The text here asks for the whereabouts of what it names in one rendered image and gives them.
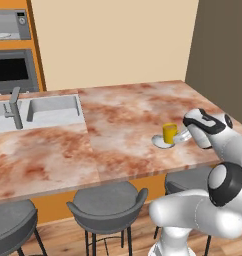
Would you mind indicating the white saucer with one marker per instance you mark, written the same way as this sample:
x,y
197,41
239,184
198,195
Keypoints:
x,y
158,141

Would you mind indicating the grey sink tap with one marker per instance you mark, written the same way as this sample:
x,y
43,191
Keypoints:
x,y
15,110

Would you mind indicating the grey bar stool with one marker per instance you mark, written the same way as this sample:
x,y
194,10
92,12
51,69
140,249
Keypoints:
x,y
9,220
188,180
106,206

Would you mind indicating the grey sink basin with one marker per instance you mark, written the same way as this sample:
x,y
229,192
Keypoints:
x,y
53,111

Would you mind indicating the grey built-in oven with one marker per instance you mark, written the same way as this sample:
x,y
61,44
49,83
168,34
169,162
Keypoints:
x,y
13,71

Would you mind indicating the grey microwave oven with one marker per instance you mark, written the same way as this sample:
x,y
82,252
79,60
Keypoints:
x,y
9,24

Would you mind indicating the yellow cup of tea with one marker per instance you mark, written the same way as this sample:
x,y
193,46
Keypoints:
x,y
169,133

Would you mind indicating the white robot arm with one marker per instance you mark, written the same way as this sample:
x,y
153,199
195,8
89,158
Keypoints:
x,y
193,213

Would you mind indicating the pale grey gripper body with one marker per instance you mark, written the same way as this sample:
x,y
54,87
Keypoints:
x,y
183,136

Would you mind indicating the orange tall cupboard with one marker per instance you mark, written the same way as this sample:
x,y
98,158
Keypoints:
x,y
35,46

